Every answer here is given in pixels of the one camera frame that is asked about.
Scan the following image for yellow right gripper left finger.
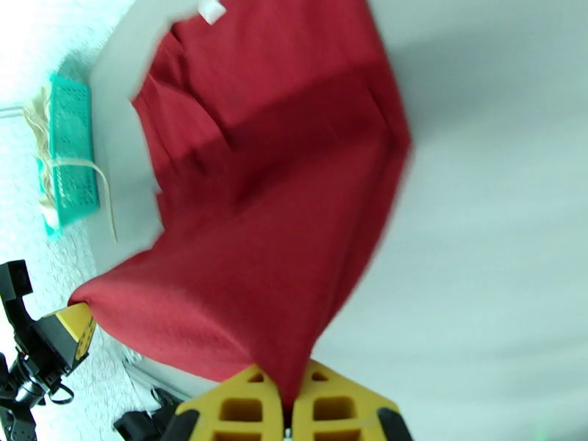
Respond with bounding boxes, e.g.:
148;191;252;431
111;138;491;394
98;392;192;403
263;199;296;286
162;365;284;441

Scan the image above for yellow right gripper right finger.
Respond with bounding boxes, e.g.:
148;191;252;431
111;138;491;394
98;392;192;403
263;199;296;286
292;359;415;441

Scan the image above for beige drawstring shorts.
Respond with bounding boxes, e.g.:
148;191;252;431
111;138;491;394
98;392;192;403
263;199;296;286
23;85;118;244

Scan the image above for red t-shirt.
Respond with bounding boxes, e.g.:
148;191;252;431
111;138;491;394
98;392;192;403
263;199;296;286
68;0;414;409

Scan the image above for green plastic basket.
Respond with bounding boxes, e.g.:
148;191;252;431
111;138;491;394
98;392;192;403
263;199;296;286
43;73;101;240

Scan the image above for aluminium rail frame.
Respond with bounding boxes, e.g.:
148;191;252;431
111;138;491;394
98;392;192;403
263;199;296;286
120;350;196;401

